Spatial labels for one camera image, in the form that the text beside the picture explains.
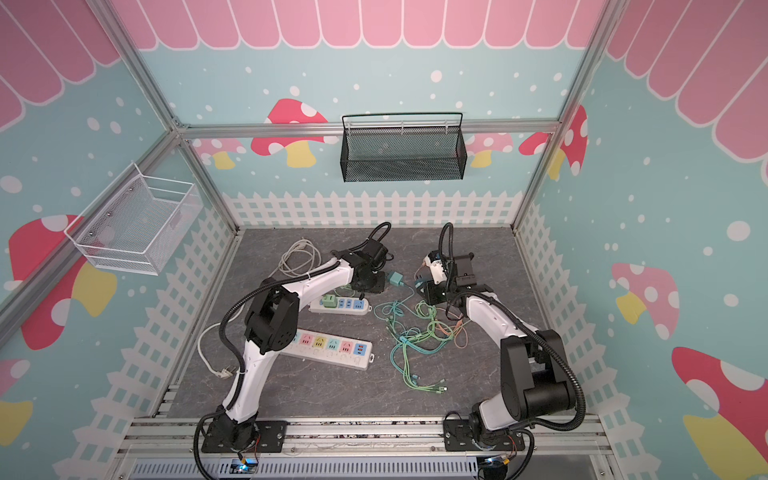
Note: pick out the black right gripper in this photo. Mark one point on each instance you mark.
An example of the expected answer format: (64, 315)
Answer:
(430, 291)

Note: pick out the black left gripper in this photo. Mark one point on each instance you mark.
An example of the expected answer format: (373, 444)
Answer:
(378, 288)

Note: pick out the green plug adapter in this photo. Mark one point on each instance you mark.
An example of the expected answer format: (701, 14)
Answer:
(423, 275)
(329, 301)

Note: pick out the small white blue power strip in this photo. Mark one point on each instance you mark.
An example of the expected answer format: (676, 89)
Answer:
(346, 306)

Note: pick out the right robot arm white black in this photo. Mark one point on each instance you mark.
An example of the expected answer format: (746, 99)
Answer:
(537, 385)

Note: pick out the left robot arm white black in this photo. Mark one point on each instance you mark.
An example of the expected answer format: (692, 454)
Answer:
(265, 321)

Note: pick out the teal plug adapter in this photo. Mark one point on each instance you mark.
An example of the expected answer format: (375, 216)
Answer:
(395, 279)

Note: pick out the large white colourful power strip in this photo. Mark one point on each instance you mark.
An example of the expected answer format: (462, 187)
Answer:
(330, 349)

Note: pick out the black wire mesh basket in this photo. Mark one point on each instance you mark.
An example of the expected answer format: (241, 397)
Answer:
(399, 147)

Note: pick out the grey slotted cable duct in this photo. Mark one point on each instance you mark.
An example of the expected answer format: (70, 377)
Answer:
(345, 468)

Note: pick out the white wire mesh basket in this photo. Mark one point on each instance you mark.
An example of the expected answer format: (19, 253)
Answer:
(136, 227)

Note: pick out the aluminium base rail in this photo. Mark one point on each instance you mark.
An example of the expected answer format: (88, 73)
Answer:
(303, 437)

